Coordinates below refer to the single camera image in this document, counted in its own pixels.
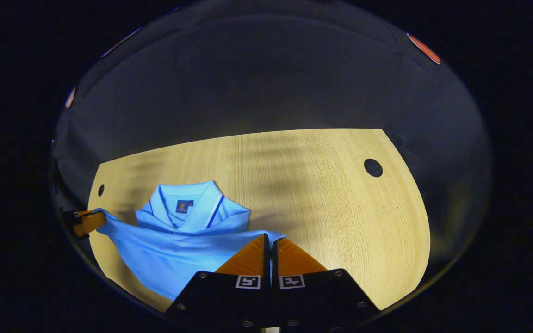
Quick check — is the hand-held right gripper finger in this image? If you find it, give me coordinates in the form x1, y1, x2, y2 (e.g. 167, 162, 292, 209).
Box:
165, 234, 271, 330
272, 237, 380, 328

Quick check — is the light blue T-shirt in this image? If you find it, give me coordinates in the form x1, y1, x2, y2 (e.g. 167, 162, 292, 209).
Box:
93, 180, 286, 301

